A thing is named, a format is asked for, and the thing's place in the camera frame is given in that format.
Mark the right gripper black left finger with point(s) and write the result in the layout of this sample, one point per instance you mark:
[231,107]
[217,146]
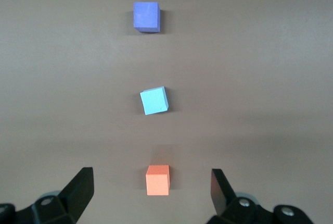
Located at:
[75,195]

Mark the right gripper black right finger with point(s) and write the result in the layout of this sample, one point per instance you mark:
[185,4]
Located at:
[222,195]

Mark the light blue foam cube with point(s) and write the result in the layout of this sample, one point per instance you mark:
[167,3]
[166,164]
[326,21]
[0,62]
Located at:
[154,101]

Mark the orange foam cube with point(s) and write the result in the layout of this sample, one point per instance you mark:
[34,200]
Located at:
[156,183]

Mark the brown table cover sheet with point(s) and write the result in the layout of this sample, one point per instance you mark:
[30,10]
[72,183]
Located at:
[247,78]

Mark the purple foam cube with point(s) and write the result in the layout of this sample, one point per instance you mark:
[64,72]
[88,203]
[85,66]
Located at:
[145,15]

